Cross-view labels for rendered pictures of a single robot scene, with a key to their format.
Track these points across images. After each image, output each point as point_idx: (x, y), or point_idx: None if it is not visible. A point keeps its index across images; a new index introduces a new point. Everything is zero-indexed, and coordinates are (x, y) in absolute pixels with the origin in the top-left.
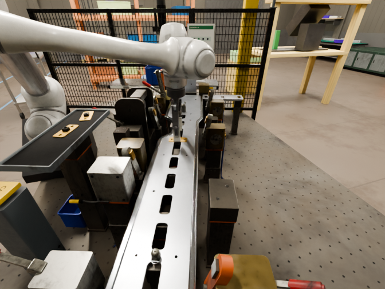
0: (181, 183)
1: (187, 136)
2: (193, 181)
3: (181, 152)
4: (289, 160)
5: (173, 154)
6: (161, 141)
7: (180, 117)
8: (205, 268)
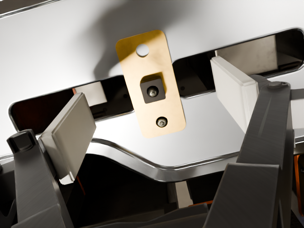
0: None
1: (99, 48)
2: None
3: (275, 23)
4: None
5: (274, 65)
6: (195, 158)
7: (57, 140)
8: None
